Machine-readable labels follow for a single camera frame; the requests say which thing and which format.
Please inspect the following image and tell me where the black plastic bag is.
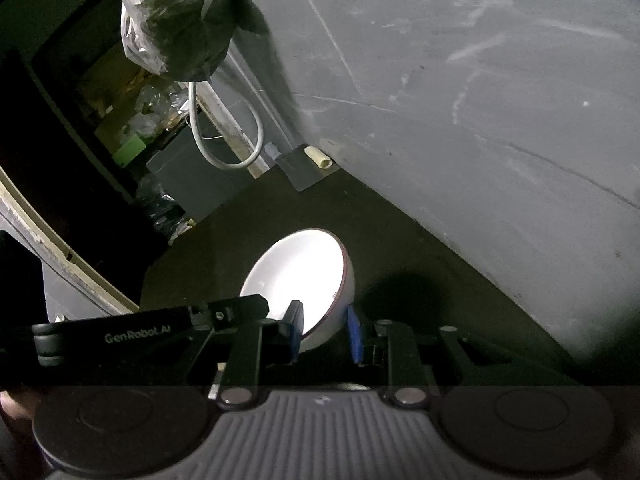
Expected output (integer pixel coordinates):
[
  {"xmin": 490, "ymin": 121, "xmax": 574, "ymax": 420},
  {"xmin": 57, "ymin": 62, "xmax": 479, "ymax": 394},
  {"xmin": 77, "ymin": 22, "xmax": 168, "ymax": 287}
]
[{"xmin": 136, "ymin": 174, "xmax": 195, "ymax": 247}]

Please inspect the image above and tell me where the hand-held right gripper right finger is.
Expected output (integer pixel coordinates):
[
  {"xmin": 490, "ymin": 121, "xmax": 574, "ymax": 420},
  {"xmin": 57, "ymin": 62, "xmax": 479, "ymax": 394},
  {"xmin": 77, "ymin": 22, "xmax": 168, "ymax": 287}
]
[{"xmin": 346, "ymin": 304, "xmax": 547, "ymax": 408}]

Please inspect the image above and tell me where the cleaver with cream handle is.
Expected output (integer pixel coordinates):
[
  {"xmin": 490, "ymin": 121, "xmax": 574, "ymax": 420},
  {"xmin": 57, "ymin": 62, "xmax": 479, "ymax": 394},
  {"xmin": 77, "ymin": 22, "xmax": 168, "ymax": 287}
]
[{"xmin": 274, "ymin": 143, "xmax": 342, "ymax": 193}]

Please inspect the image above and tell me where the person's left hand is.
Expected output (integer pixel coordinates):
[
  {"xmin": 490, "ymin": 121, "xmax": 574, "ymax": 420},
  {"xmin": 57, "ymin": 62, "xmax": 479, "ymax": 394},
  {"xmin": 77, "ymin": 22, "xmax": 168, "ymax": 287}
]
[{"xmin": 0, "ymin": 389, "xmax": 38, "ymax": 422}]

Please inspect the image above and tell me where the white bowl with red rim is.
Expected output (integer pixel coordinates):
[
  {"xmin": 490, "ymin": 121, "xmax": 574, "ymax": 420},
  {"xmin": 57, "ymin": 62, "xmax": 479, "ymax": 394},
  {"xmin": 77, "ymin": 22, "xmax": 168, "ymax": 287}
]
[{"xmin": 239, "ymin": 228, "xmax": 357, "ymax": 354}]

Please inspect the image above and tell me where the white flexible hose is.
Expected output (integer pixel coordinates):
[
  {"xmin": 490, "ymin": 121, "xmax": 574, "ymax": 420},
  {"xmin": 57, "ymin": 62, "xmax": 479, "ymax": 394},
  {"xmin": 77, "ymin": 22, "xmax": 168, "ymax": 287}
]
[{"xmin": 188, "ymin": 80, "xmax": 265, "ymax": 171}]

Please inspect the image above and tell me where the shelf clutter of packets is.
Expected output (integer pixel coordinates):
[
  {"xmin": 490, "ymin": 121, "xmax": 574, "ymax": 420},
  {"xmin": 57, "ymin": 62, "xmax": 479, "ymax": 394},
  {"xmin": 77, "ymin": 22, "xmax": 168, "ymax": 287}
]
[{"xmin": 92, "ymin": 72, "xmax": 191, "ymax": 143}]

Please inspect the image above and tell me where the dark grey cabinet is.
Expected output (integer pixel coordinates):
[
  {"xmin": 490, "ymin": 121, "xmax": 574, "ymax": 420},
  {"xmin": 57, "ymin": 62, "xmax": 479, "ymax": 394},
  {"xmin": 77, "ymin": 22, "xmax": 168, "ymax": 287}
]
[{"xmin": 145, "ymin": 124, "xmax": 252, "ymax": 224}]

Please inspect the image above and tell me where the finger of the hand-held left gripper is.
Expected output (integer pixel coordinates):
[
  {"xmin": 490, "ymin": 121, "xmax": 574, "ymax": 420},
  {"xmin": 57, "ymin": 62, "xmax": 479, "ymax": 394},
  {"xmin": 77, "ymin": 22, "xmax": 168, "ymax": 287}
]
[{"xmin": 188, "ymin": 293, "xmax": 271, "ymax": 333}]

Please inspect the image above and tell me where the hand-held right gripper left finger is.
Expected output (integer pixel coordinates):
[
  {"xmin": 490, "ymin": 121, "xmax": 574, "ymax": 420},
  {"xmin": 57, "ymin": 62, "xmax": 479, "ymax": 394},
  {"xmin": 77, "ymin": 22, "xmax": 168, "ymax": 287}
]
[{"xmin": 217, "ymin": 300, "xmax": 305, "ymax": 407}]

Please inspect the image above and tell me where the green box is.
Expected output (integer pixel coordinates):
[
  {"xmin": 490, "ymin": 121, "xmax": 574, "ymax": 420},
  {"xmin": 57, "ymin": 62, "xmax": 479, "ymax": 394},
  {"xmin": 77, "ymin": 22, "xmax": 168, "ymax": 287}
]
[{"xmin": 111, "ymin": 134, "xmax": 147, "ymax": 168}]

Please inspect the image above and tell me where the clear bag of dark greens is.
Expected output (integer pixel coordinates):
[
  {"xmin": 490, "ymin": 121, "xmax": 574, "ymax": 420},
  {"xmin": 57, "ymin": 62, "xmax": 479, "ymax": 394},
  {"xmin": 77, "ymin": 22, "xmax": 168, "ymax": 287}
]
[{"xmin": 120, "ymin": 0, "xmax": 237, "ymax": 83}]

